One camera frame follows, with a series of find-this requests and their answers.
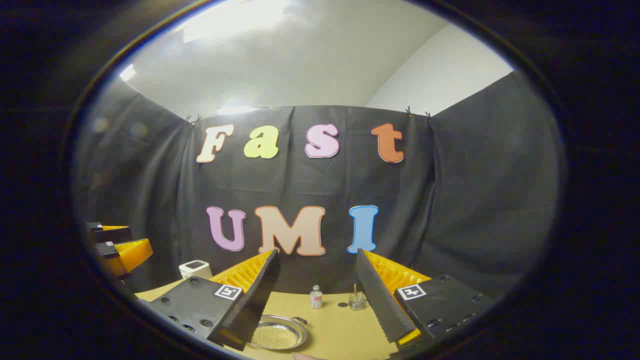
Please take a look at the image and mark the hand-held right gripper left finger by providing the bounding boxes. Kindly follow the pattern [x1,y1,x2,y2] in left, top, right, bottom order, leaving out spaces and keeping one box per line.
[149,248,282,352]

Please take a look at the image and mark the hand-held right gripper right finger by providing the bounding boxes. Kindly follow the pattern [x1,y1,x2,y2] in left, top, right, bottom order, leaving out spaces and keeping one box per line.
[356,248,501,358]

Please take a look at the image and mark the steel pot with black handle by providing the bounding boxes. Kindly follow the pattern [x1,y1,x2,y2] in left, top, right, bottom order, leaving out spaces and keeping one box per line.
[246,314,309,351]

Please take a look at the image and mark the yellow soybeans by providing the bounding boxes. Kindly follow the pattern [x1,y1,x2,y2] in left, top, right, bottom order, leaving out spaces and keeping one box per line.
[251,322,301,349]

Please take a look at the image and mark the white toaster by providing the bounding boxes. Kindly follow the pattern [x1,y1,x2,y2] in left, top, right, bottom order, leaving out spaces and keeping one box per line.
[179,260,214,281]

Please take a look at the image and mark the black backdrop cloth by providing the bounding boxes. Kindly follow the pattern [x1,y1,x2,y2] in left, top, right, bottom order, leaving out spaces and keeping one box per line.
[72,70,566,301]

